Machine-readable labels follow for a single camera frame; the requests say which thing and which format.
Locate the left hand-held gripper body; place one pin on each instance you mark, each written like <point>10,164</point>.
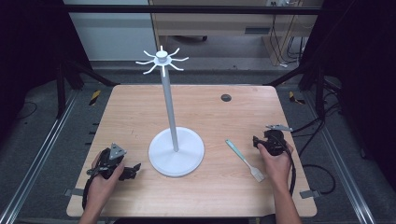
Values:
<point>109,160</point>

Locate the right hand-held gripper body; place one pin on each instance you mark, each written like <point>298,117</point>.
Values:
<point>274,140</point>

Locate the white hook stand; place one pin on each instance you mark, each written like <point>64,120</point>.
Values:
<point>172,137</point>

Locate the person's right hand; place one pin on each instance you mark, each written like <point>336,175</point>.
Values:
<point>276,166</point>

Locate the person's left hand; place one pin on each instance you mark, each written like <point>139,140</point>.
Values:
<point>101,186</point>

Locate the yellow black floor tape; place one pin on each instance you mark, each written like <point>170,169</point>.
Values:
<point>95,97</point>
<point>295,97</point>

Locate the grey tape strip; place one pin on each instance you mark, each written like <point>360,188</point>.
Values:
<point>309,194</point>
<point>74,192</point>

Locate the white cabinet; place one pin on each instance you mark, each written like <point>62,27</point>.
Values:
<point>112,34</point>

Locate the aluminium floor rail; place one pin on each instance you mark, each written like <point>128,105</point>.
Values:
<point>339,158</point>
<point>37,155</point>

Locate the black metal frame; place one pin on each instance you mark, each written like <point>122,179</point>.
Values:
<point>186,10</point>

